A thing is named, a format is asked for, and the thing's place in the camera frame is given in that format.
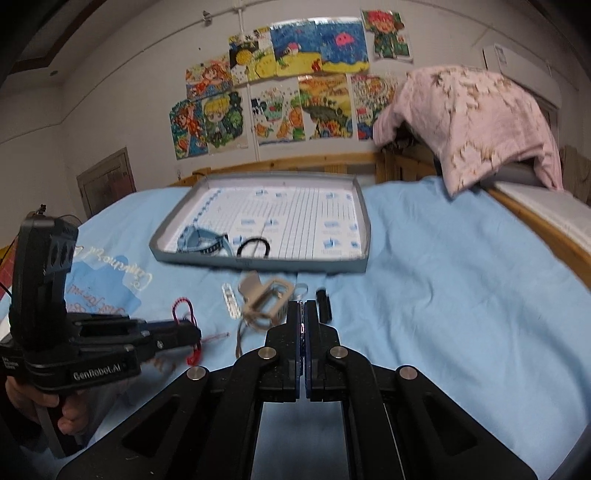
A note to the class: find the orange-haired mermaid drawing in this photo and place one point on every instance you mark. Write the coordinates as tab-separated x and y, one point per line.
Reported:
210	78

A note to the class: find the red-haired figure drawing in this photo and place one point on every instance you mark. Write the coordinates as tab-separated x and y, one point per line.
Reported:
385	34

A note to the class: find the blond-haired figure drawing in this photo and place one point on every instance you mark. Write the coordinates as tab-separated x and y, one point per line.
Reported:
224	121

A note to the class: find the white hairpin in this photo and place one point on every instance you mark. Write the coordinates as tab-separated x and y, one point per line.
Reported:
230	300

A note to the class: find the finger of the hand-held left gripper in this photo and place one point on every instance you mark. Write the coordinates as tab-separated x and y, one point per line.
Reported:
161	330
154	353

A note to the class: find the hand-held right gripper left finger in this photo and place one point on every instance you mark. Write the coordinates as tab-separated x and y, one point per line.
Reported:
293	334

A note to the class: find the small black hair clip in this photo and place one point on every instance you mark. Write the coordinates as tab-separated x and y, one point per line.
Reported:
324	304

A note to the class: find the pink jellyfish drawing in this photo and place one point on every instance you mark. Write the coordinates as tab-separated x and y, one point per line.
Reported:
344	44

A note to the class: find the person's left hand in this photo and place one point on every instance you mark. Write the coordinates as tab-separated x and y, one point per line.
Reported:
71	415

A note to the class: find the orange-haired girl blue drawing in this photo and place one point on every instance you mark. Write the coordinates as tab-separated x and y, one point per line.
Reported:
189	129

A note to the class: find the fish and oranges drawing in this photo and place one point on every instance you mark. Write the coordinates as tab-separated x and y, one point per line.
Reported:
277	115

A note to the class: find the pink floral blanket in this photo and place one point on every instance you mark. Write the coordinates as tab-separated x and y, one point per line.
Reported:
471	124

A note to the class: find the blue sea fish drawing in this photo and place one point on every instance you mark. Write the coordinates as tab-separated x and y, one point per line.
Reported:
293	48

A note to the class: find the small wooden door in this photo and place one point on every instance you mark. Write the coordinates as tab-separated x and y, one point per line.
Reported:
108	182

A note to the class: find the beige hair claw clip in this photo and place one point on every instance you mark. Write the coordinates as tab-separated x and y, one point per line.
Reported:
265	300

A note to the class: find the orange landscape drawing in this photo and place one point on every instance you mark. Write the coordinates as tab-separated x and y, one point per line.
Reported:
325	108

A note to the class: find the grey shallow tray box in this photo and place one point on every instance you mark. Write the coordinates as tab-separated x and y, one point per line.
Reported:
286	217

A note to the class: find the white mattress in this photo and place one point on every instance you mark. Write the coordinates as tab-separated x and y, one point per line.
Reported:
545	205

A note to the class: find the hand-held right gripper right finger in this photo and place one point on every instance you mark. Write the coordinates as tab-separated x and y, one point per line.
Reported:
314	334

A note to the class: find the light blue wrist watch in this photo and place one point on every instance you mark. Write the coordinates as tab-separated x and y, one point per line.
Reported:
201	240

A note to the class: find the yellow and black sun drawing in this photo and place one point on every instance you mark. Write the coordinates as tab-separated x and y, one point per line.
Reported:
251	57

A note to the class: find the white air conditioner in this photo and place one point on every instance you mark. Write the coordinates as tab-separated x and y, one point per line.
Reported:
521	64

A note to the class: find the hanging olive clothes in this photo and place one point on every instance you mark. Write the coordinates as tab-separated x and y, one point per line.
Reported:
577	173

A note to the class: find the colourful town drawing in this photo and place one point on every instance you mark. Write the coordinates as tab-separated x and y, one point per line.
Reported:
369	104

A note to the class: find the wooden bed frame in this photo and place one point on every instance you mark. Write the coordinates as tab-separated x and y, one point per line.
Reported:
300	164

